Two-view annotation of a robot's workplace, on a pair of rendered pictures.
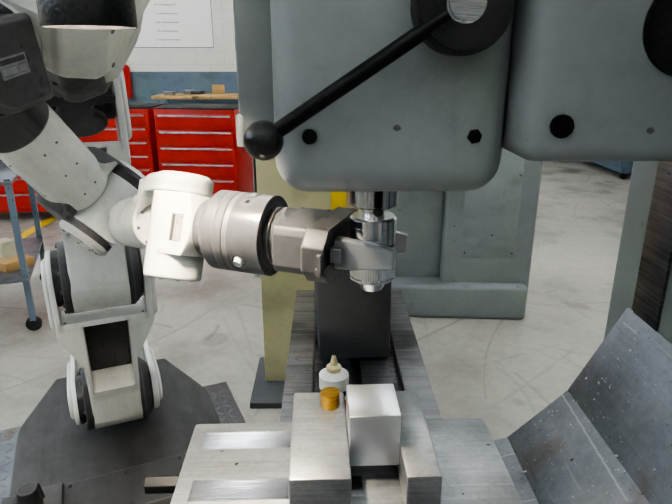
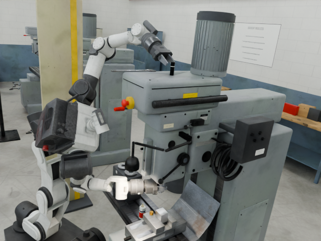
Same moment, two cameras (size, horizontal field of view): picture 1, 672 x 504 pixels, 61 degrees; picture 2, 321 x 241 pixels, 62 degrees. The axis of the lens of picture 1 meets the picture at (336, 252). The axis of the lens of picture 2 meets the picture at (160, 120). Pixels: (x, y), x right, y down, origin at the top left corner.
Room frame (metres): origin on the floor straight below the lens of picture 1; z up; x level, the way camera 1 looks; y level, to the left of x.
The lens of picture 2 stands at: (-0.56, 0.75, 2.11)
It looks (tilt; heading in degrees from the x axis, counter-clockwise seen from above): 19 degrees down; 326
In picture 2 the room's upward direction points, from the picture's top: 5 degrees clockwise
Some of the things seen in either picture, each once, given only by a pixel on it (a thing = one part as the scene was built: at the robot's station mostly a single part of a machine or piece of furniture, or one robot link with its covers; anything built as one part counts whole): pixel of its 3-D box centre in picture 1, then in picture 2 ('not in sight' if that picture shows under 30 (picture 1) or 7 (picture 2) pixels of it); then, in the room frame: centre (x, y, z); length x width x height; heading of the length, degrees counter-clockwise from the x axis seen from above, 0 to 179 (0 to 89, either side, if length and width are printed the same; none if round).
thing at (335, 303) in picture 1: (348, 280); (126, 180); (0.98, -0.02, 1.03); 0.22 x 0.12 x 0.20; 4
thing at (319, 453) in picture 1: (319, 446); (153, 222); (0.52, 0.02, 1.02); 0.15 x 0.06 x 0.04; 2
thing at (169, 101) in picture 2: not in sight; (192, 101); (0.41, -0.07, 1.79); 0.45 x 0.04 x 0.04; 91
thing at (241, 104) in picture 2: not in sight; (231, 109); (0.57, -0.54, 1.66); 0.80 x 0.23 x 0.20; 91
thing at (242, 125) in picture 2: not in sight; (252, 139); (0.23, -0.34, 1.62); 0.20 x 0.09 x 0.21; 91
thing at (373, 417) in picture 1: (371, 423); (161, 215); (0.52, -0.04, 1.05); 0.06 x 0.05 x 0.06; 2
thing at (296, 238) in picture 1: (290, 239); (145, 186); (0.59, 0.05, 1.23); 0.13 x 0.12 x 0.10; 161
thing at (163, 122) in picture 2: not in sight; (174, 113); (0.56, -0.08, 1.68); 0.34 x 0.24 x 0.10; 91
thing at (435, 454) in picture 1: (343, 472); (156, 225); (0.52, -0.01, 0.99); 0.35 x 0.15 x 0.11; 92
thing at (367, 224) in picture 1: (373, 219); not in sight; (0.56, -0.04, 1.26); 0.05 x 0.05 x 0.01
